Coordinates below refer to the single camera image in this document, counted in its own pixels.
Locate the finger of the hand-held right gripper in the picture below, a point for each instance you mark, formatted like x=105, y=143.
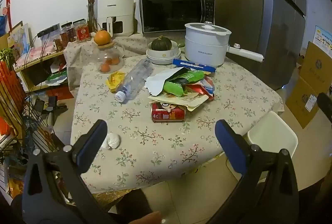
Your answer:
x=325, y=107

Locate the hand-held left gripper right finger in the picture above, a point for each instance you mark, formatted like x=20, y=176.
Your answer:
x=230, y=147

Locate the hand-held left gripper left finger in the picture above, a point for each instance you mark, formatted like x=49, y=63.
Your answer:
x=89, y=145

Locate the white tissue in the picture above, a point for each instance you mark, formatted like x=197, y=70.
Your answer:
x=111, y=140

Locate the white plastic bin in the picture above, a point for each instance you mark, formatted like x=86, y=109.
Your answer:
x=272, y=133

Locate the red drink can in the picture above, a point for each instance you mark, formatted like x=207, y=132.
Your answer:
x=167, y=114

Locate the beige food package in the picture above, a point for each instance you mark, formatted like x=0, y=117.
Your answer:
x=176, y=100

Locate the clear plastic bottle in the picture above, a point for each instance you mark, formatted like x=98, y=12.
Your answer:
x=134, y=78

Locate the green snack bag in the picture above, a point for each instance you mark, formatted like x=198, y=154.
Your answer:
x=173, y=86

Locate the person's left hand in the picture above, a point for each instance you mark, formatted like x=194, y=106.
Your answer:
x=140, y=218

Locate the cardboard box with white label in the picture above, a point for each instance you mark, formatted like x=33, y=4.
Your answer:
x=302, y=102

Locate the golden patterned undercloth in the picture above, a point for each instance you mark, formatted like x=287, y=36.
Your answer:
x=111, y=195

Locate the red snack bag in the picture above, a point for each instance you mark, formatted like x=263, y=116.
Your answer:
x=205, y=90

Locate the floral tablecloth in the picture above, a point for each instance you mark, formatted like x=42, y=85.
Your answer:
x=166, y=141

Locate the yellow wrapper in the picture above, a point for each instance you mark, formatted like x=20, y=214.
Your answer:
x=115, y=81

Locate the small orange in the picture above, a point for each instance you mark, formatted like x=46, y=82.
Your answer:
x=115, y=61
x=105, y=67

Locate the wooden shelf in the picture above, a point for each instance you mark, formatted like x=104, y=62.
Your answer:
x=39, y=73

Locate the blue long box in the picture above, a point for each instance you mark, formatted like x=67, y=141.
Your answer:
x=193, y=65

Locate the glass jar with wooden lid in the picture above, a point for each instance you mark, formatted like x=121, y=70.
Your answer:
x=110, y=54

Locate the white electric pot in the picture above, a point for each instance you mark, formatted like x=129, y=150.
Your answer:
x=205, y=50

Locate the small dark jar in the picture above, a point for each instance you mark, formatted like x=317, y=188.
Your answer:
x=57, y=45

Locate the large orange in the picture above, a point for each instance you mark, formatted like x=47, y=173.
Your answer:
x=102, y=37

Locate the dark food jar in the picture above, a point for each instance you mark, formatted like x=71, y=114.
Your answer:
x=67, y=36

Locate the white ceramic dish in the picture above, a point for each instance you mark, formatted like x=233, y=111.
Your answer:
x=162, y=59

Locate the red label food jar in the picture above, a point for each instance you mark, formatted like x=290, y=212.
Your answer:
x=82, y=32

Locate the white ceramic bowl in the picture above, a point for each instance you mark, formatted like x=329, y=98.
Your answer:
x=175, y=49

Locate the grey refrigerator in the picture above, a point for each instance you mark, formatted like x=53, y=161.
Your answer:
x=249, y=21

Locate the black power strip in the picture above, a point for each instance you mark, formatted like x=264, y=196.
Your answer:
x=48, y=31

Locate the white pot lid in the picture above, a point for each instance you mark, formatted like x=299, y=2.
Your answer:
x=207, y=28

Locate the green pumpkin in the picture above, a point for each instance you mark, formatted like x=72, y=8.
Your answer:
x=161, y=43

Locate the glass vase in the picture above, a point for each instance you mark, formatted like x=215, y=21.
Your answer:
x=92, y=18

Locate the white air fryer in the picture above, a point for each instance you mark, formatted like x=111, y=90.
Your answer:
x=115, y=11

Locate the black microwave oven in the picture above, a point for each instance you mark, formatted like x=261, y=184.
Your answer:
x=171, y=11

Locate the wall poster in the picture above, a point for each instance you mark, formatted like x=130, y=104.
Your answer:
x=323, y=38

